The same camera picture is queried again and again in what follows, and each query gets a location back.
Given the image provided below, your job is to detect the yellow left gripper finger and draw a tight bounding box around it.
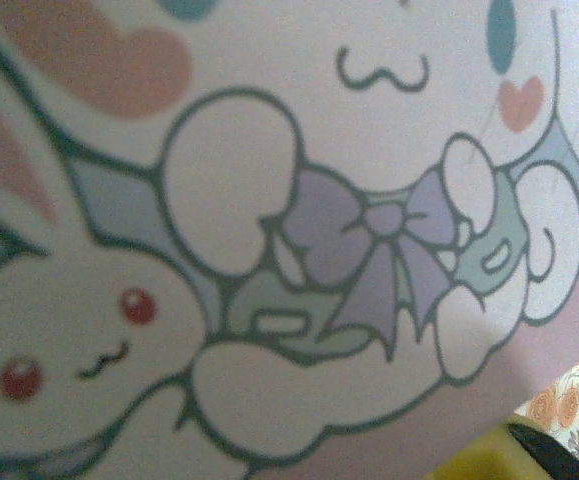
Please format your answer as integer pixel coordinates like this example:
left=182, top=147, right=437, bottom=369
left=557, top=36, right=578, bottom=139
left=433, top=421, right=579, bottom=480

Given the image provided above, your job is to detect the cartoon bunny mat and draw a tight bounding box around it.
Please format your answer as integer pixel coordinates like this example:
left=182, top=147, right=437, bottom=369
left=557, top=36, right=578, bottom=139
left=0, top=0, right=579, bottom=480

